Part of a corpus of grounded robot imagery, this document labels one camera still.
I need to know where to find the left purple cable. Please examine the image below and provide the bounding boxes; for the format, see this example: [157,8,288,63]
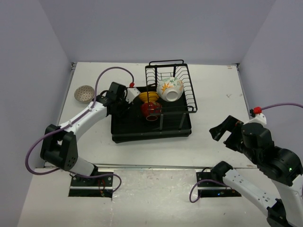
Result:
[25,66,135,192]

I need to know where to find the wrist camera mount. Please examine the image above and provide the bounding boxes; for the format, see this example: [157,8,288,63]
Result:
[245,109,267,127]
[125,87,141,104]

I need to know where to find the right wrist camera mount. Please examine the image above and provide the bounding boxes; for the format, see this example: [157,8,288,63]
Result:
[245,109,267,127]

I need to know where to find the yellow bowl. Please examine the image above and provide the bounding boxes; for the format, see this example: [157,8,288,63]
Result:
[139,91,159,103]

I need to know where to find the white floral bowl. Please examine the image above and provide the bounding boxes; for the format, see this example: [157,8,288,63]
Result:
[157,77,184,102]

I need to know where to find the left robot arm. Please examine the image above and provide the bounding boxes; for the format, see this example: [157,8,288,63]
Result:
[40,82,140,186]

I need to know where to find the brown patterned white bowl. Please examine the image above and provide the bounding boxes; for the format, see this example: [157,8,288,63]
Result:
[74,85,95,104]

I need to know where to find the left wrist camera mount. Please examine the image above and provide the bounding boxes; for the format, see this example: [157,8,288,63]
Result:
[125,87,141,104]

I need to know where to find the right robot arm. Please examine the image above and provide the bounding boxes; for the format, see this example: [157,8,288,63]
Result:
[209,113,303,227]

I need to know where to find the red bowl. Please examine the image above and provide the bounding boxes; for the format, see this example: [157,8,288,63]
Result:
[141,102,162,122]

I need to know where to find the black wire dish rack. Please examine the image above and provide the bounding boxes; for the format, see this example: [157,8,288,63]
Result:
[145,59,198,131]

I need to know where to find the black drip tray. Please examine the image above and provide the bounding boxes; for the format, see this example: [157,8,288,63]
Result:
[111,94,197,143]

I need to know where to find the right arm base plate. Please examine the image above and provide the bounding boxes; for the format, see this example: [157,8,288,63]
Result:
[189,167,241,203]

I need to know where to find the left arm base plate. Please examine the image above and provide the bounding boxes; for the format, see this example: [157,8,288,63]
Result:
[68,174,113,198]

